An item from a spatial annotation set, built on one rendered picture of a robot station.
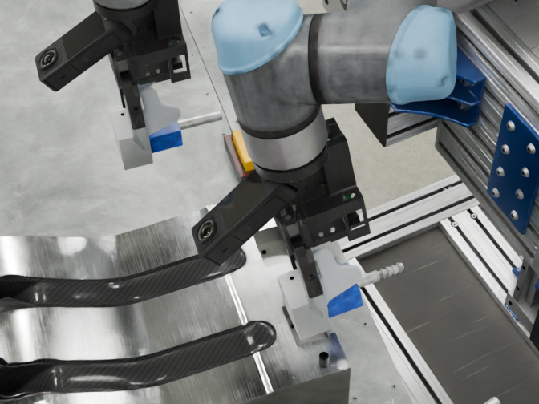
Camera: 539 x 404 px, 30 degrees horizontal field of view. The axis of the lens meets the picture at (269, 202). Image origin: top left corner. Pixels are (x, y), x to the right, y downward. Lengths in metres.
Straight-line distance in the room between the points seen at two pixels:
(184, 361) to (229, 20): 0.42
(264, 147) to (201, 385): 0.31
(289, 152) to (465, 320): 1.10
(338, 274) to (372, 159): 1.44
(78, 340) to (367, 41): 0.48
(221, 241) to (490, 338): 1.04
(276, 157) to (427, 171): 1.56
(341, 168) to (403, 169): 1.49
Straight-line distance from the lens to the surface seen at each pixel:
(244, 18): 0.81
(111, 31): 1.08
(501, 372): 1.88
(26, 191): 1.38
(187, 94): 1.45
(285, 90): 0.82
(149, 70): 1.13
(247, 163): 1.31
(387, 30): 0.80
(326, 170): 0.92
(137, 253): 1.18
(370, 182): 2.38
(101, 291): 1.15
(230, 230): 0.94
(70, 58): 1.10
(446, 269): 1.99
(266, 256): 1.18
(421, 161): 2.43
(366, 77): 0.80
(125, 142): 1.20
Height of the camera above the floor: 1.82
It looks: 51 degrees down
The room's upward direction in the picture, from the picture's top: 3 degrees counter-clockwise
